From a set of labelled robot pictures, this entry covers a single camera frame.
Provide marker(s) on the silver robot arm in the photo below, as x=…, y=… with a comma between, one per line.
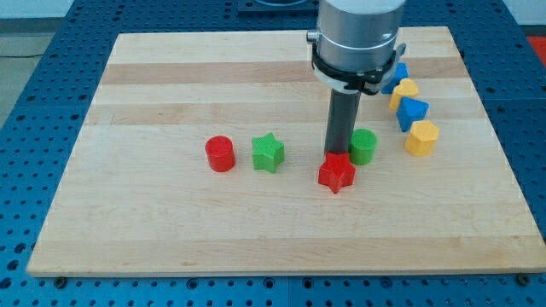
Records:
x=353, y=46

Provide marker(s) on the wooden board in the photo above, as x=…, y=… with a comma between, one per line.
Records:
x=138, y=197

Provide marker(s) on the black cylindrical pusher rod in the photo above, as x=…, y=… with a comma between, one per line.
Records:
x=342, y=116

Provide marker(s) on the green star block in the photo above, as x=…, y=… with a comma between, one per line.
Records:
x=267, y=153

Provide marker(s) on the green cylinder block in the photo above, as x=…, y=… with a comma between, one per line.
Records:
x=362, y=147

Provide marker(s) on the yellow heart block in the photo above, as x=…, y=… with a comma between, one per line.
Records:
x=407, y=87

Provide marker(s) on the red star block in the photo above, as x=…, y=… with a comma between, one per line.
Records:
x=336, y=172

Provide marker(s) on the blue heart block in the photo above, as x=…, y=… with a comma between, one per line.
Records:
x=409, y=111

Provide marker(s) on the red cylinder block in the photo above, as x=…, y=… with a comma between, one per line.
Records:
x=220, y=153

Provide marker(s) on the blue cube block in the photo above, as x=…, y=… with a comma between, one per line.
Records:
x=401, y=73

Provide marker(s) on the yellow hexagon block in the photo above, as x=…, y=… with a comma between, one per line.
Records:
x=422, y=138

